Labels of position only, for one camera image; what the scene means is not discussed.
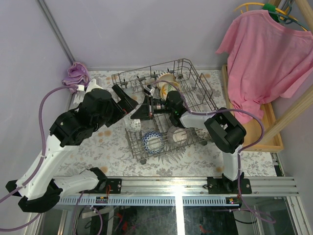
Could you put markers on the purple striped bowl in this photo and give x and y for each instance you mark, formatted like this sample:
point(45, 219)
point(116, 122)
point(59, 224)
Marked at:
point(177, 136)

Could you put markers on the pink t-shirt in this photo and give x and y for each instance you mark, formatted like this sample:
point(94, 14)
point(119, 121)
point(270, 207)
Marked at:
point(265, 61)

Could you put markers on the orange leaf floral bowl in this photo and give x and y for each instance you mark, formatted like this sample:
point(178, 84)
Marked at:
point(167, 87)

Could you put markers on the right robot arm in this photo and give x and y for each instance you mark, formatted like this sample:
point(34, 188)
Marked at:
point(223, 128)

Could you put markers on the crumpled purple cloth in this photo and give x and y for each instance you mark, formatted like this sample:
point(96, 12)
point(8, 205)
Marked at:
point(77, 75)

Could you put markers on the grey wire dish rack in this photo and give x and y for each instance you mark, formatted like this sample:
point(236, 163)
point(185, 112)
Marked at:
point(195, 89)

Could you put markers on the green hanger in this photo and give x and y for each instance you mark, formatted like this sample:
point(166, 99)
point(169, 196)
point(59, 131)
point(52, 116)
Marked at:
point(275, 15)

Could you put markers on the blue stroke white bowl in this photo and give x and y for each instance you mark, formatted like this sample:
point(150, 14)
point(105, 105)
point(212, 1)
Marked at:
point(163, 77)

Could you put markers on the orange diamond white bowl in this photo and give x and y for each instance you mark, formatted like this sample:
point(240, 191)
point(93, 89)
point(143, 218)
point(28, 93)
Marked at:
point(202, 133)

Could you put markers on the wooden tray frame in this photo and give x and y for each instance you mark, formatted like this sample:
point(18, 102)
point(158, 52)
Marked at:
point(253, 129)

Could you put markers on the yellow hanger hoop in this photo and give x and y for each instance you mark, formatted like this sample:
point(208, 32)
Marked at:
point(286, 12)

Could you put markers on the red lattice pattern bowl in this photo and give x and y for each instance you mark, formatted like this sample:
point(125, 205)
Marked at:
point(135, 125)

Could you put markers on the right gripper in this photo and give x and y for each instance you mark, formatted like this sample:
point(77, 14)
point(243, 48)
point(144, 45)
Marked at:
point(147, 110)

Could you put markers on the blue white porcelain bowl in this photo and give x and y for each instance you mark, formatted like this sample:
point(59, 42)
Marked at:
point(152, 142)

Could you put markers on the aluminium rail frame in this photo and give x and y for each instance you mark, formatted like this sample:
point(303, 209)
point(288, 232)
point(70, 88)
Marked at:
point(168, 191)

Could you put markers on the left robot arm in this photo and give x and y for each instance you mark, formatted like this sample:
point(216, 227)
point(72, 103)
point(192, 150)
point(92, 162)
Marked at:
point(39, 190)

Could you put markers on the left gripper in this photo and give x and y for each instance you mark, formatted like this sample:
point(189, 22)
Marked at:
point(117, 105)

